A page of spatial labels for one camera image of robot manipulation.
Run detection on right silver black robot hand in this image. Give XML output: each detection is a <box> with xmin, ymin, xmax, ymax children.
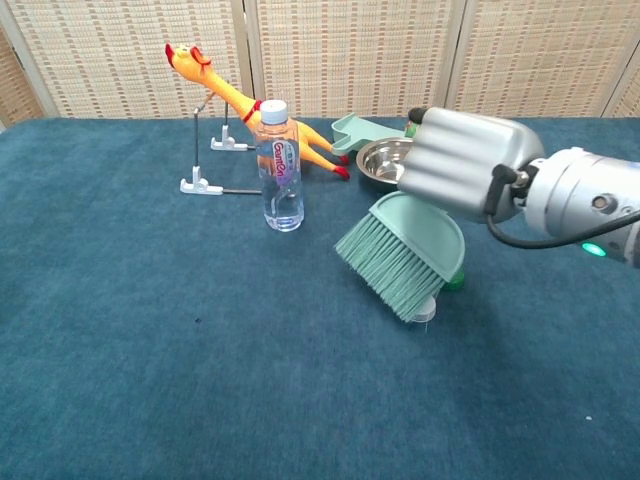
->
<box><xmin>397</xmin><ymin>106</ymin><xmax>547</xmax><ymax>225</ymax></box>

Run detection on white bottle cap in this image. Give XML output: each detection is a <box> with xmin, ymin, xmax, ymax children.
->
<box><xmin>407</xmin><ymin>294</ymin><xmax>439</xmax><ymax>326</ymax></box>

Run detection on clear plastic water bottle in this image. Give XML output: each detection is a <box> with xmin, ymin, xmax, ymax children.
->
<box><xmin>254</xmin><ymin>98</ymin><xmax>305</xmax><ymax>233</ymax></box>

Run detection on stainless steel bowl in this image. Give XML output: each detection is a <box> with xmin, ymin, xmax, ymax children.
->
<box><xmin>355</xmin><ymin>137</ymin><xmax>416</xmax><ymax>194</ymax></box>

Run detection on mint green dustpan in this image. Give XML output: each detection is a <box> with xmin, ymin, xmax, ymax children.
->
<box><xmin>329</xmin><ymin>112</ymin><xmax>409</xmax><ymax>155</ymax></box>

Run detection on woven folding screen panel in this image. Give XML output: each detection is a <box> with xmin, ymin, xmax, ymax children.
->
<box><xmin>444</xmin><ymin>0</ymin><xmax>640</xmax><ymax>119</ymax></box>
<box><xmin>244</xmin><ymin>0</ymin><xmax>469</xmax><ymax>119</ymax></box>
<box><xmin>0</xmin><ymin>0</ymin><xmax>254</xmax><ymax>120</ymax></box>
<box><xmin>0</xmin><ymin>24</ymin><xmax>46</xmax><ymax>126</ymax></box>
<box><xmin>602</xmin><ymin>49</ymin><xmax>640</xmax><ymax>119</ymax></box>

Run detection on yellow rubber chicken toy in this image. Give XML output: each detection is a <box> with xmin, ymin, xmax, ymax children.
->
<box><xmin>164</xmin><ymin>42</ymin><xmax>351</xmax><ymax>180</ymax></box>

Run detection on metal rod stand white feet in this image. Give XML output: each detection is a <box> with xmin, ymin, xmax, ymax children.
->
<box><xmin>179</xmin><ymin>79</ymin><xmax>264</xmax><ymax>196</ymax></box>

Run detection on blue felt table mat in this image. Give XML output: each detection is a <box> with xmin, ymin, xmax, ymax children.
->
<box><xmin>0</xmin><ymin>117</ymin><xmax>640</xmax><ymax>480</ymax></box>

